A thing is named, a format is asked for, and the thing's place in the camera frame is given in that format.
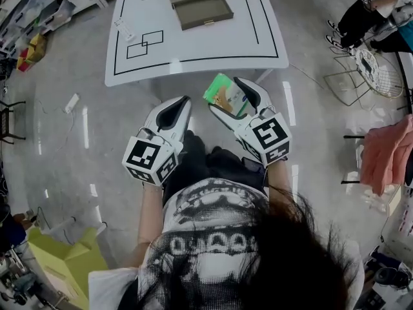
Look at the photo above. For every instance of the person's left forearm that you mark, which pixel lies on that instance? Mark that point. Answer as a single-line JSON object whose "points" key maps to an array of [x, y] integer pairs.
{"points": [[150, 212]]}

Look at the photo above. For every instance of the person's right forearm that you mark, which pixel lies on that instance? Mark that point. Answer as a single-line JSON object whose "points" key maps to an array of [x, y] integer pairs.
{"points": [[279, 179]]}

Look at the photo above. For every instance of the green and white small packet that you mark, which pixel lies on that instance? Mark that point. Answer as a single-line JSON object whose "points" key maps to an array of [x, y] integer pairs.
{"points": [[226, 92]]}

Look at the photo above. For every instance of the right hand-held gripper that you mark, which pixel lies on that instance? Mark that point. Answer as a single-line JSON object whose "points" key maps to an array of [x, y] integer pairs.
{"points": [[269, 137]]}

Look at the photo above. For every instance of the white remote control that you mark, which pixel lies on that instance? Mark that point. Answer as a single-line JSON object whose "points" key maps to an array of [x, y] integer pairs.
{"points": [[124, 29]]}

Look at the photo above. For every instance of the person's black trousers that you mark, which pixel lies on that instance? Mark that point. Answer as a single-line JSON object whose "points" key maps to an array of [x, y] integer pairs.
{"points": [[200, 163]]}

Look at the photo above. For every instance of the small black table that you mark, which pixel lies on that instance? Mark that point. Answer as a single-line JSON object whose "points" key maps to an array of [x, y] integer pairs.
{"points": [[9, 124]]}

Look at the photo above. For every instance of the pink cloth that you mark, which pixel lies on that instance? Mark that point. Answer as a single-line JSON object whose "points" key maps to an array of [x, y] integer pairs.
{"points": [[384, 153]]}

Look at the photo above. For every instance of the white power strip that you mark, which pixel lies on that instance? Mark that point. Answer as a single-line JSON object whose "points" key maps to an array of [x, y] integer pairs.
{"points": [[72, 103]]}

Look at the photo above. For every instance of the yellow-green cardboard box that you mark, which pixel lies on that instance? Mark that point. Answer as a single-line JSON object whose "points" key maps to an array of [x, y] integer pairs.
{"points": [[64, 270]]}

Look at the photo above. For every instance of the person's white printed t-shirt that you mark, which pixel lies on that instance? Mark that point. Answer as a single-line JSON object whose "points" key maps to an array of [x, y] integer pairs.
{"points": [[209, 270]]}

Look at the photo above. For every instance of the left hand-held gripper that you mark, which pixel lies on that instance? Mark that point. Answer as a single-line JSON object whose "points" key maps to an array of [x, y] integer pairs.
{"points": [[145, 155]]}

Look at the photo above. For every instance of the white low table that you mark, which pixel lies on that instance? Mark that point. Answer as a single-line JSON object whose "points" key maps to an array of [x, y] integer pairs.
{"points": [[209, 44]]}

